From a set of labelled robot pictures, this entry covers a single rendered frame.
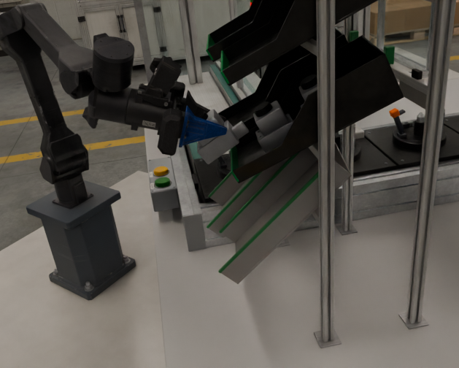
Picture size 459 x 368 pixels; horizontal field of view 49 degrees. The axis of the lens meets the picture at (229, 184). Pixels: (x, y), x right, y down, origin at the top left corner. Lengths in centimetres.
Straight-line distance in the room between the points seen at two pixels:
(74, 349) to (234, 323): 31
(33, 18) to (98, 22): 551
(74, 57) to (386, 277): 75
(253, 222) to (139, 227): 46
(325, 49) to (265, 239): 33
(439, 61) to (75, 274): 83
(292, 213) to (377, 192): 49
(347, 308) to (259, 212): 26
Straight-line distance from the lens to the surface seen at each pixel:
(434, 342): 100
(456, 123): 162
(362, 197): 128
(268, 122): 80
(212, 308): 105
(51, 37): 90
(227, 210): 99
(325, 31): 69
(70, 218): 105
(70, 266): 115
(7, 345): 113
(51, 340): 109
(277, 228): 84
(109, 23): 644
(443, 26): 77
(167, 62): 77
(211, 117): 79
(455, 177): 138
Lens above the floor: 156
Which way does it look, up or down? 28 degrees down
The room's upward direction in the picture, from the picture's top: 6 degrees counter-clockwise
